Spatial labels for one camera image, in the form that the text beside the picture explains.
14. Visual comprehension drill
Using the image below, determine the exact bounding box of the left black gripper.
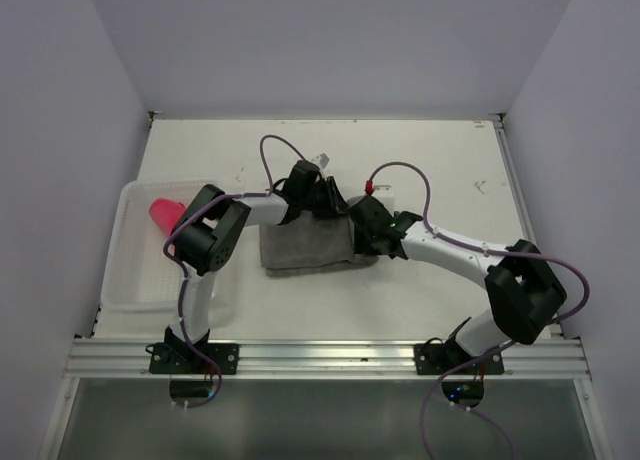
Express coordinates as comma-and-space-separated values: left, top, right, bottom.
300, 176, 346, 219

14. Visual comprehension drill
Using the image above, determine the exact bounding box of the grey towel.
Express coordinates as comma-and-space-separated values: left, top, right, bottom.
259, 212, 378, 278

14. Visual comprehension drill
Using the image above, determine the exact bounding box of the pink towel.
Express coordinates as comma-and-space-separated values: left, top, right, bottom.
148, 198, 186, 237

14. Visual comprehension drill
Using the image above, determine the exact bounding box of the clear plastic basket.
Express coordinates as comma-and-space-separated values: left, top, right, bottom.
101, 179, 209, 313

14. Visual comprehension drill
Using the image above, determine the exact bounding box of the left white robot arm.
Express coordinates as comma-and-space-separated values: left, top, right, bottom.
155, 160, 354, 373

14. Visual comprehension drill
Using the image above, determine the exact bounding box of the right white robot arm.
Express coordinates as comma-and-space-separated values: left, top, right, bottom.
347, 195, 567, 373

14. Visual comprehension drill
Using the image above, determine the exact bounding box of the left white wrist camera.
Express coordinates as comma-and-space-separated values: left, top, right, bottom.
311, 153, 330, 169

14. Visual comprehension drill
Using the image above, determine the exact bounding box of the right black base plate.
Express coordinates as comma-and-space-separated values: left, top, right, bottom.
413, 337, 505, 375

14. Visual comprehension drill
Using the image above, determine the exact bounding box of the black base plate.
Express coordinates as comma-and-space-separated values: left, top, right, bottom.
145, 339, 240, 375
413, 337, 505, 375

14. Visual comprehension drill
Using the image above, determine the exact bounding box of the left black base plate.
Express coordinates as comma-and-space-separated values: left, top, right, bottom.
145, 339, 240, 375

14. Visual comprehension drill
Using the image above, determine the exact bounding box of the aluminium mounting rail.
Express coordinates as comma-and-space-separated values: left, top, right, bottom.
63, 338, 590, 380

